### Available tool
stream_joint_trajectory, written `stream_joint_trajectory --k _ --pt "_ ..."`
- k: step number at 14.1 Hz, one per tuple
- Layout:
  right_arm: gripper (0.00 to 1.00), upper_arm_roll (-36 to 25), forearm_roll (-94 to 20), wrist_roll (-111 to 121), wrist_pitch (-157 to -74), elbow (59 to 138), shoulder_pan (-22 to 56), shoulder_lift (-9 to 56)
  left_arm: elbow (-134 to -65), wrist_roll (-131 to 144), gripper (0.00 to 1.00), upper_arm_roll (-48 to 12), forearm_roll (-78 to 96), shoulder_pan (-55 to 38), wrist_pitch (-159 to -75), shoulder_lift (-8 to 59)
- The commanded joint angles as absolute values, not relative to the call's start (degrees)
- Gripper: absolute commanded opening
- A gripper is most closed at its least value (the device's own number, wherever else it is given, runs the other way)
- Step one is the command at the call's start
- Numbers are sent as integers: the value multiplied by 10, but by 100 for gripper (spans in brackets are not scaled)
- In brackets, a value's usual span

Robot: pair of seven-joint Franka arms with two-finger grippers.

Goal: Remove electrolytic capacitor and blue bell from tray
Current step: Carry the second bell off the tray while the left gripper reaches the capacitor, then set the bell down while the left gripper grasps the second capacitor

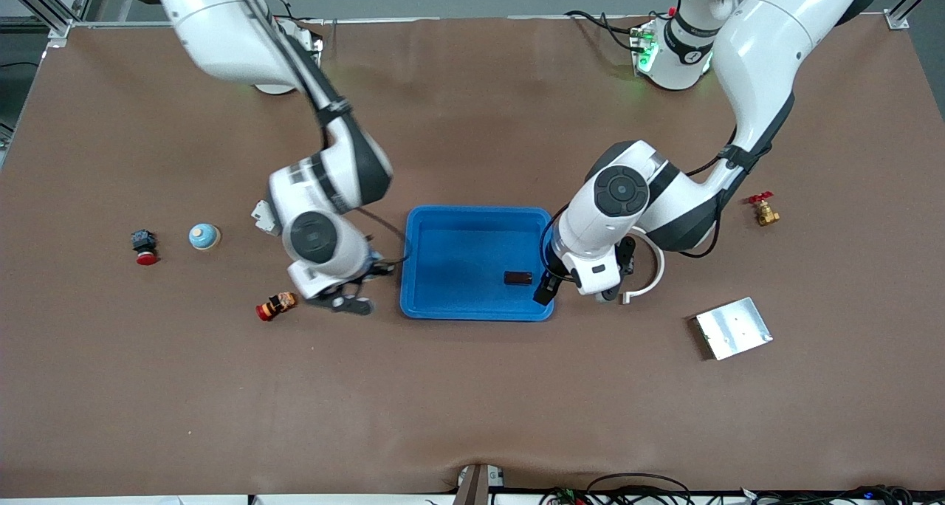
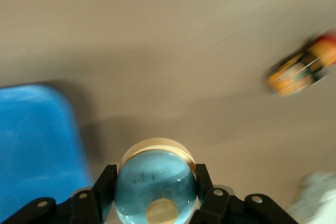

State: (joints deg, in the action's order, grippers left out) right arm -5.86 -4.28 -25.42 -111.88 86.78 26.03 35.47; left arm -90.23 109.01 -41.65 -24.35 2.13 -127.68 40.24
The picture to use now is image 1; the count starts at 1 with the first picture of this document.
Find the red button with black block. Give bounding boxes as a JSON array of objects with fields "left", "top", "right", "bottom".
[{"left": 130, "top": 229, "right": 159, "bottom": 267}]

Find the red button with orange body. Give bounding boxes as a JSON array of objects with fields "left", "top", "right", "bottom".
[{"left": 255, "top": 291, "right": 298, "bottom": 323}]

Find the brown table cover mat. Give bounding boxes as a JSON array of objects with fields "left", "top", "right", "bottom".
[{"left": 0, "top": 14, "right": 945, "bottom": 500}]

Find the black cable bundle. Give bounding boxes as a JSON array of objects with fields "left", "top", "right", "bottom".
[{"left": 539, "top": 473, "right": 945, "bottom": 505}]

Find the white curved plastic arc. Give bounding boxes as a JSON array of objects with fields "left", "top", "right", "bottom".
[{"left": 622, "top": 226, "right": 667, "bottom": 305}]

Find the silver metal plate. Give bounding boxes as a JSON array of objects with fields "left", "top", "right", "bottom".
[{"left": 688, "top": 296, "right": 774, "bottom": 362}]

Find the aluminium frame profile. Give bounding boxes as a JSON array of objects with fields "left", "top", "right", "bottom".
[
  {"left": 0, "top": 0, "right": 75, "bottom": 48},
  {"left": 884, "top": 0, "right": 945, "bottom": 30}
]

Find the black base cable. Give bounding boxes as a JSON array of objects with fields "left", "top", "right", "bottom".
[{"left": 565, "top": 9, "right": 643, "bottom": 52}]

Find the blue plastic tray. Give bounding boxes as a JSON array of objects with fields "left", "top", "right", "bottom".
[{"left": 399, "top": 205, "right": 555, "bottom": 323}]

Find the grey metal table bracket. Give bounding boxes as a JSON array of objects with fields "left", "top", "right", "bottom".
[{"left": 454, "top": 463, "right": 506, "bottom": 505}]

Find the brass valve with red handle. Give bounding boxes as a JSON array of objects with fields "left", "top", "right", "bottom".
[{"left": 747, "top": 192, "right": 781, "bottom": 227}]

